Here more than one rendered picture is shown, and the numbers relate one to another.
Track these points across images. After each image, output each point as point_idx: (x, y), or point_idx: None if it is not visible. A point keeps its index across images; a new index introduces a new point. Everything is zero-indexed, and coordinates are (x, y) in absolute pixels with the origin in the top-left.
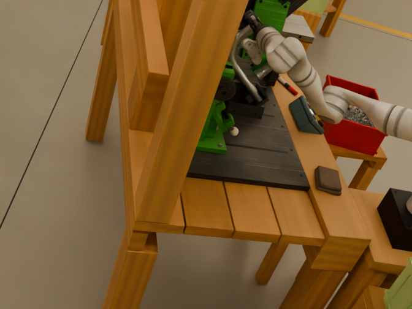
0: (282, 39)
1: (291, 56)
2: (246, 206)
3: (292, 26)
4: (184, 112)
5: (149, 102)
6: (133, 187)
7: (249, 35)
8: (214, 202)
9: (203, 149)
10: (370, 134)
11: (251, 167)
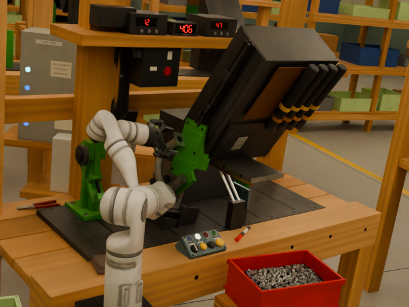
0: (120, 120)
1: (92, 120)
2: (31, 241)
3: (248, 169)
4: None
5: None
6: (3, 203)
7: (170, 148)
8: (21, 229)
9: (73, 211)
10: (250, 290)
11: (81, 232)
